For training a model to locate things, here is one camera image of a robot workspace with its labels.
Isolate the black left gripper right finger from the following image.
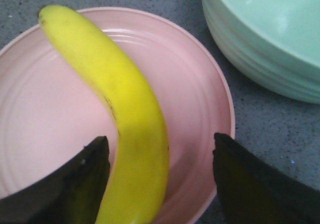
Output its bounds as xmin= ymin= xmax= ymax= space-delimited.
xmin=212 ymin=132 xmax=320 ymax=224

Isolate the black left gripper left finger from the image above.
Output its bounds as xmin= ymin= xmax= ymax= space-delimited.
xmin=0 ymin=136 xmax=110 ymax=224

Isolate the yellow banana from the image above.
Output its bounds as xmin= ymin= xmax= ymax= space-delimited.
xmin=38 ymin=5 xmax=170 ymax=224

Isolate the pink plate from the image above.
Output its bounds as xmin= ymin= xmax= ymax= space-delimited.
xmin=0 ymin=7 xmax=235 ymax=224

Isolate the green bowl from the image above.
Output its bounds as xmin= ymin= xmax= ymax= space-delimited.
xmin=201 ymin=0 xmax=320 ymax=104

